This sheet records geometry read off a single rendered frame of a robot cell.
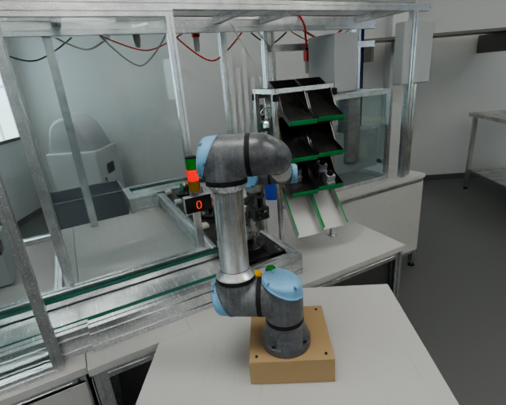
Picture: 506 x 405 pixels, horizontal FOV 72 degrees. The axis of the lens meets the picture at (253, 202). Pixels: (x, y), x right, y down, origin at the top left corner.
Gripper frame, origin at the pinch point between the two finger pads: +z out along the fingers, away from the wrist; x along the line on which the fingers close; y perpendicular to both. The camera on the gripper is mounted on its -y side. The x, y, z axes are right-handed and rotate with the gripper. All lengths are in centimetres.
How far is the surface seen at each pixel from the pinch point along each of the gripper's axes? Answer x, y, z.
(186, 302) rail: -37.5, 11.0, 14.8
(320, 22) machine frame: 123, -109, -99
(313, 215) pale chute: 33.6, -2.5, 1.4
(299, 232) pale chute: 23.1, 0.6, 6.4
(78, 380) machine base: -79, 15, 27
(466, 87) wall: 439, -188, -25
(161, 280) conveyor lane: -41.8, -11.4, 15.5
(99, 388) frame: -73, 18, 31
